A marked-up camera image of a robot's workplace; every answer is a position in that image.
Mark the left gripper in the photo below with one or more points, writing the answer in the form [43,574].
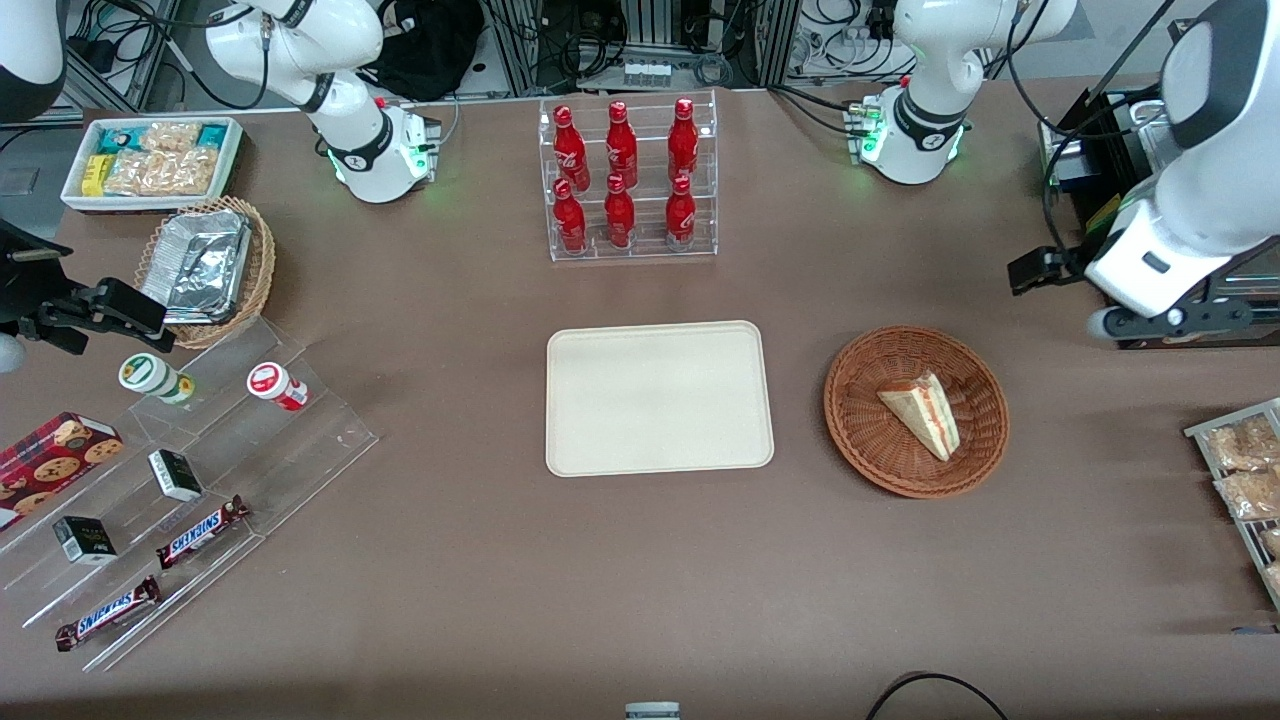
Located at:
[1046,268]

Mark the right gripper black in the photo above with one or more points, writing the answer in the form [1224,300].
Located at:
[28,285]

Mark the triangular sandwich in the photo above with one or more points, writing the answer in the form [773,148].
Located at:
[925,410]

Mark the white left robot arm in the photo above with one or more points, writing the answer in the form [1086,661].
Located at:
[1215,190]

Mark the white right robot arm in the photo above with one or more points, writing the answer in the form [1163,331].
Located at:
[350,60]

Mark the light tan wicker basket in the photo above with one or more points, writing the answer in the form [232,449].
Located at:
[260,270]

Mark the grey tray of crackers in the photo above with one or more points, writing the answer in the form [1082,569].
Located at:
[1200,432]

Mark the brown round wicker basket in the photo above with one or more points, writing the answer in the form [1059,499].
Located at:
[865,430]

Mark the cream rectangular tray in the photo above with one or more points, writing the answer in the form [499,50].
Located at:
[660,400]

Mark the green lid white cup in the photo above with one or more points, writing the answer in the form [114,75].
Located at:
[150,375]

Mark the silver foil container stack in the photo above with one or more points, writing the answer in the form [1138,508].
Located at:
[195,265]

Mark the white rectangular snack bin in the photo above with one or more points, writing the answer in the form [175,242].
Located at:
[75,195]

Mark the yellow snack packet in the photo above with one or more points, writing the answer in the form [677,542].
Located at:
[97,175]

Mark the red tartan cookie box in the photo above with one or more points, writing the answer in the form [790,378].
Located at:
[50,465]

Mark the large clear cracker bag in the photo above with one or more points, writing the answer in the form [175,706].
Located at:
[165,172]

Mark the small black carton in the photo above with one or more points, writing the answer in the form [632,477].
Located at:
[84,541]
[176,476]

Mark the teal snack packet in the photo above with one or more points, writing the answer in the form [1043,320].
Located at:
[117,140]
[212,136]

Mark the red lid white cup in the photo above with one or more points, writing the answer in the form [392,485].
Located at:
[272,384]

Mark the small clear cracker bag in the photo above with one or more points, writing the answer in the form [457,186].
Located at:
[170,135]

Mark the snickers bar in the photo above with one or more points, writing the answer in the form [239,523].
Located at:
[200,532]
[108,613]

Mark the clear acrylic stepped shelf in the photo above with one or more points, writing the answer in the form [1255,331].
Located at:
[300,450]

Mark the clear bag of crackers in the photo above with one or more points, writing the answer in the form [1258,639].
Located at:
[1240,445]
[1250,495]
[1274,580]
[1272,542]

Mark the red cola bottle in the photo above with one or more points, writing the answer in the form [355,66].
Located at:
[571,150]
[570,220]
[619,215]
[683,142]
[680,215]
[621,145]

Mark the clear acrylic bottle rack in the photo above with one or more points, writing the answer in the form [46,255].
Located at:
[648,250]

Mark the black bag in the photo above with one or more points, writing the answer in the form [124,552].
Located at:
[430,50]

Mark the white power strip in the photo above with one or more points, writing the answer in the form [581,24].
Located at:
[647,73]

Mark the small grey device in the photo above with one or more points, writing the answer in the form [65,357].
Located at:
[652,712]

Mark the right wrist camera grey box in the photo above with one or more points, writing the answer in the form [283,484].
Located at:
[9,354]

